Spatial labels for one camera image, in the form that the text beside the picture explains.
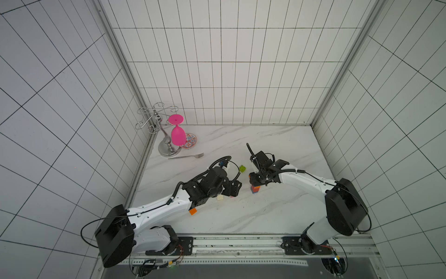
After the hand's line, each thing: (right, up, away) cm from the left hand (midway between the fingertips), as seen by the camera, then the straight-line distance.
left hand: (229, 186), depth 79 cm
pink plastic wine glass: (-27, +24, +12) cm, 38 cm away
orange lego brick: (+14, -2, +5) cm, 15 cm away
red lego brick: (+13, -5, +10) cm, 18 cm away
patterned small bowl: (-24, +21, +31) cm, 45 cm away
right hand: (+13, +2, +10) cm, 16 cm away
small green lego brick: (+8, +5, +18) cm, 20 cm away
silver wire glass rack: (-37, +33, +7) cm, 50 cm away
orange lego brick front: (-18, -13, +4) cm, 23 cm away
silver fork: (-19, +12, +24) cm, 33 cm away
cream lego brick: (-4, -1, -11) cm, 12 cm away
